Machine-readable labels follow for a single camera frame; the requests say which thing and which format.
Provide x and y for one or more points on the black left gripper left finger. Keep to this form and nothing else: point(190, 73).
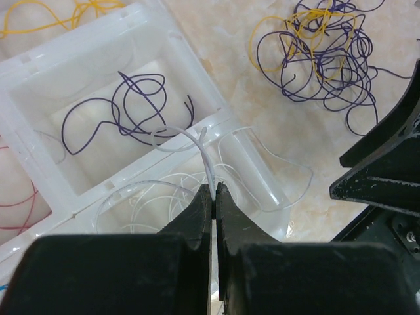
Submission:
point(163, 273)

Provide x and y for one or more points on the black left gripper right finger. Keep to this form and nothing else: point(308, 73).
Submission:
point(260, 275)

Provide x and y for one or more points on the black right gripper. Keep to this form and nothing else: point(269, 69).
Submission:
point(383, 166)

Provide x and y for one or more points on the white compartment organizer tray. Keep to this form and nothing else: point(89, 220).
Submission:
point(98, 123)

